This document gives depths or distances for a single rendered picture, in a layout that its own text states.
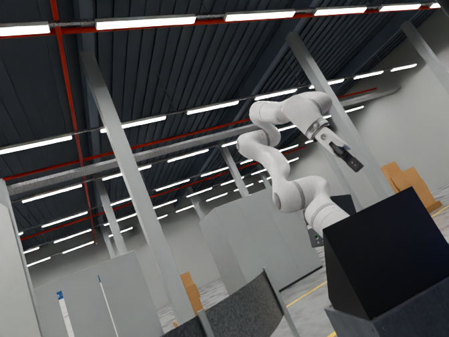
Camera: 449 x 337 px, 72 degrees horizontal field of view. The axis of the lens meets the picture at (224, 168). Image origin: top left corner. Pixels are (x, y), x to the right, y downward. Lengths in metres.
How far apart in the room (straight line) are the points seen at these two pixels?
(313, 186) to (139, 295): 5.54
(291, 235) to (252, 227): 1.03
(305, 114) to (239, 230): 6.15
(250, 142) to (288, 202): 0.37
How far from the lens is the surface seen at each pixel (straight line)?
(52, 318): 6.53
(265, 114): 1.28
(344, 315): 1.03
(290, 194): 1.20
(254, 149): 1.42
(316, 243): 1.57
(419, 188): 9.69
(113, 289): 6.48
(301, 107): 1.09
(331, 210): 1.10
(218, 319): 2.27
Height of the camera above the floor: 1.22
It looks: 14 degrees up
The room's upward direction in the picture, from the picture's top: 25 degrees counter-clockwise
